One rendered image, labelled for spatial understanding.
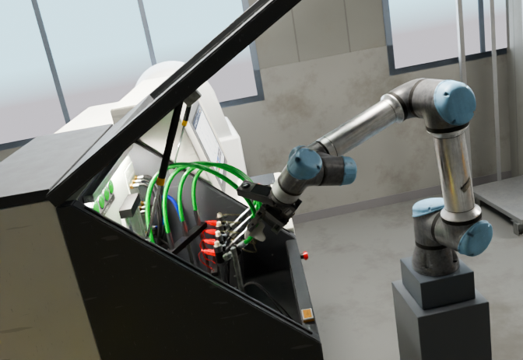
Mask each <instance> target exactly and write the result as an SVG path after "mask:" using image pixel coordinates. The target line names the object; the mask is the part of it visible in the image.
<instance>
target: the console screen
mask: <svg viewBox="0 0 523 360"><path fill-rule="evenodd" d="M188 122H189V124H190V125H191V128H192V130H193V132H194V133H195V136H196V138H197V139H198V143H199V144H200V146H201V148H202V151H203V152H204V154H205V157H206V158H207V160H208V162H215V163H226V164H227V160H226V157H225V155H224V154H223V151H222V149H221V148H220V146H219V143H218V141H217V139H216V136H215V135H214V133H213V131H212V128H211V126H210V124H209V122H208V120H207V118H206V116H205V113H204V111H203V109H202V107H201V105H200V103H199V101H198V100H197V101H196V102H195V103H193V104H192V106H191V111H190V114H189V118H188ZM211 169H213V170H216V171H218V172H220V173H221V174H223V175H224V176H226V170H222V169H220V168H216V167H211ZM215 177H216V176H215ZM216 179H217V181H218V183H219V185H220V187H221V189H222V191H223V192H224V193H225V191H226V182H225V181H224V180H221V179H220V178H219V177H216Z"/></svg>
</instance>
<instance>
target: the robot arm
mask: <svg viewBox="0 0 523 360"><path fill-rule="evenodd" d="M475 110H476V98H475V95H474V93H473V91H472V90H471V89H470V88H469V87H468V86H467V85H466V84H465V83H463V82H456V81H455V80H440V79H425V78H421V79H414V80H412V81H409V82H407V83H404V84H402V85H400V86H398V87H397V88H395V89H393V90H391V91H390V92H388V93H386V94H384V95H383V96H382V97H381V101H380V102H379V103H376V104H375V105H373V106H372V107H370V108H369V109H367V110H365V111H364V112H362V113H361V114H358V115H357V116H355V117H354V118H352V119H351V120H349V121H347V122H346V123H344V124H342V125H341V126H339V127H337V128H336V129H335V130H333V131H331V132H329V133H327V134H326V135H324V136H323V137H321V138H319V139H318V140H317V141H315V142H313V143H311V144H310V145H308V146H305V145H299V146H297V147H295V148H293V149H292V151H291V152H290V155H289V160H288V162H287V164H286V166H285V167H284V169H283V171H282V172H281V173H280V175H279V176H278V178H277V179H276V181H275V183H274V184H273V185H272V187H268V186H265V185H262V184H259V183H254V182H251V181H247V180H244V181H243V182H242V183H241V185H240V186H239V187H238V188H237V195H238V196H240V197H245V198H248V199H251V200H254V201H259V202H262V203H263V204H262V205H261V207H260V208H259V209H258V211H257V212H256V216H255V217H254V218H253V220H252V221H251V223H250V225H249V226H248V227H247V229H246V231H245V232H244V238H245V239H247V238H248V237H249V236H251V237H253V238H255V239H257V240H259V241H262V242H263V241H265V239H266V238H265V235H264V233H263V229H264V228H265V223H264V222H263V221H265V222H266V223H267V225H269V226H270V227H272V228H271V230H272V231H273V232H274V233H275V234H278V233H279V231H280V230H281V229H282V227H284V226H285V225H287V223H288V221H289V220H290V219H291V218H292V217H293V216H294V214H295V211H296V210H297V208H298V207H299V206H300V204H301V203H302V201H301V200H300V199H299V197H300V196H301V194H302V193H303V192H304V191H305V189H306V188H307V187H310V186H342V185H349V184H351V183H353V181H354V180H355V179H356V174H357V167H356V163H355V161H354V160H353V159H352V158H350V157H346V156H343V155H344V154H346V153H347V152H349V151H350V150H352V149H354V148H355V147H357V146H358V145H360V144H362V143H363V142H365V141H366V140H367V139H369V138H371V137H373V136H374V135H376V134H377V133H379V132H380V131H382V130H384V129H385V128H387V127H388V126H390V125H391V124H394V123H396V124H400V123H402V122H403V121H404V120H407V119H409V118H414V117H418V118H422V119H425V124H426V131H427V132H428V133H430V134H432V135H433V140H434V145H435V151H436V156H437V165H438V169H439V174H440V179H441V189H442V194H443V198H441V197H433V198H427V199H424V200H421V201H418V202H416V203H415V204H414V205H413V207H412V217H413V226H414V234H415V243H416V245H415V249H414V251H413V255H412V268H413V270H414V271H416V272H417V273H419V274H423V275H426V276H434V277H437V276H444V275H448V274H451V273H453V272H455V271H457V270H458V268H459V259H458V255H457V253H456V251H457V252H459V253H460V254H464V255H467V256H469V257H474V256H477V255H479V254H481V253H482V252H483V251H484V250H485V249H486V248H487V247H488V246H489V244H490V242H491V239H492V237H493V227H492V226H491V224H490V223H488V221H486V220H483V217H482V211H481V208H480V207H479V206H478V205H477V204H475V200H474V194H473V189H472V178H471V173H470V167H469V157H468V151H467V145H466V140H465V129H466V128H467V127H468V126H469V121H470V120H471V119H472V117H473V115H474V113H473V111H475ZM294 203H295V204H294ZM262 220H263V221H262ZM258 223H259V224H258ZM276 223H277V224H276ZM256 225H258V226H257V227H256Z"/></svg>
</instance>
